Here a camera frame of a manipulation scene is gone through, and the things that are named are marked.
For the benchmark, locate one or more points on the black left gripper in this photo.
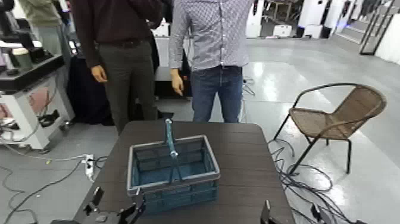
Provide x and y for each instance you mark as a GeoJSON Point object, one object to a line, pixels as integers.
{"type": "Point", "coordinates": [106, 219]}

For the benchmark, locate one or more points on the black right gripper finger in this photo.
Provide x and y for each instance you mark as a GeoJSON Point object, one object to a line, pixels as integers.
{"type": "Point", "coordinates": [266, 215]}
{"type": "Point", "coordinates": [318, 215]}

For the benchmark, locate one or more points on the maroon person's right hand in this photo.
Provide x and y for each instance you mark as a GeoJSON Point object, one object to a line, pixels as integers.
{"type": "Point", "coordinates": [99, 74]}

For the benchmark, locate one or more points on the checked-shirt person's right hand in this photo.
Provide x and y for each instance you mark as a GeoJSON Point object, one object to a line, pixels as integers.
{"type": "Point", "coordinates": [177, 82]}

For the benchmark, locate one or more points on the white power strip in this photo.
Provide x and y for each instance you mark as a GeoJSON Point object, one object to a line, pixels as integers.
{"type": "Point", "coordinates": [89, 167]}

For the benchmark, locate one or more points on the brown wicker metal chair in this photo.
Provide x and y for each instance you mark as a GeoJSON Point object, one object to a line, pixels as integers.
{"type": "Point", "coordinates": [312, 122]}

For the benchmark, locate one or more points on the black connector bundle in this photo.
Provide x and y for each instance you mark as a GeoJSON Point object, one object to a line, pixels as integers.
{"type": "Point", "coordinates": [48, 119]}

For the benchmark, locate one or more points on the black draped table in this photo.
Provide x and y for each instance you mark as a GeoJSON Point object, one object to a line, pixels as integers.
{"type": "Point", "coordinates": [84, 94]}

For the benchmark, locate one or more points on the white equipment cart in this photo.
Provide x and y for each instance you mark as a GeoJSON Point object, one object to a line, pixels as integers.
{"type": "Point", "coordinates": [18, 131]}

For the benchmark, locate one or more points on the person in maroon sweater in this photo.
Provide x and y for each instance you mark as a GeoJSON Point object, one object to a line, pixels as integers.
{"type": "Point", "coordinates": [125, 78]}

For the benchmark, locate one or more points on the black tray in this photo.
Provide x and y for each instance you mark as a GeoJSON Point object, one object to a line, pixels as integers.
{"type": "Point", "coordinates": [31, 75]}

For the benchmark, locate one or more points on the grey cup with white lid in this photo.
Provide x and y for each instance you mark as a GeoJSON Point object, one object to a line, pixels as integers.
{"type": "Point", "coordinates": [22, 59]}

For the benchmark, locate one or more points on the person in checked shirt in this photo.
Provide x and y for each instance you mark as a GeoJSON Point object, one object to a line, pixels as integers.
{"type": "Point", "coordinates": [215, 37]}

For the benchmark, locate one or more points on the small white box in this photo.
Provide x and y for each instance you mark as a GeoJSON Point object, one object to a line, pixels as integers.
{"type": "Point", "coordinates": [282, 30]}

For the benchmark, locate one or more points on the white machine cabinet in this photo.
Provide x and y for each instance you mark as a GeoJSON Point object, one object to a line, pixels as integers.
{"type": "Point", "coordinates": [254, 18]}
{"type": "Point", "coordinates": [312, 15]}

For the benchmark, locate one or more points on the person in olive jacket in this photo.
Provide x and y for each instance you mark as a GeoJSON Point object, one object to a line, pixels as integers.
{"type": "Point", "coordinates": [40, 12]}

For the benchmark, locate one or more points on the black metal frame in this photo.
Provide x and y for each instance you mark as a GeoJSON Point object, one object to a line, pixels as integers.
{"type": "Point", "coordinates": [366, 53]}

